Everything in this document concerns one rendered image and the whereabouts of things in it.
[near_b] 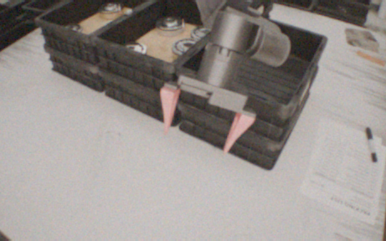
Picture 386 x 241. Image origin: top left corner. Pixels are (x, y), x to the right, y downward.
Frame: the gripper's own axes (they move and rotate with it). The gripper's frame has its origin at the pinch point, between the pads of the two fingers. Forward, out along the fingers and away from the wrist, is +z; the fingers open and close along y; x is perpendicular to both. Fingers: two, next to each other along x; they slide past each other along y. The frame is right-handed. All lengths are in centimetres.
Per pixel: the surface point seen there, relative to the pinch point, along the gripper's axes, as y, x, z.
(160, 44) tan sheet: 21, -55, -11
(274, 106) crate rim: -13.6, -17.5, -6.8
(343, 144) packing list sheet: -43, -40, 0
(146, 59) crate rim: 18.0, -29.9, -7.0
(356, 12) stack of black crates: -86, -178, -77
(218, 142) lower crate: -6.1, -33.7, 9.2
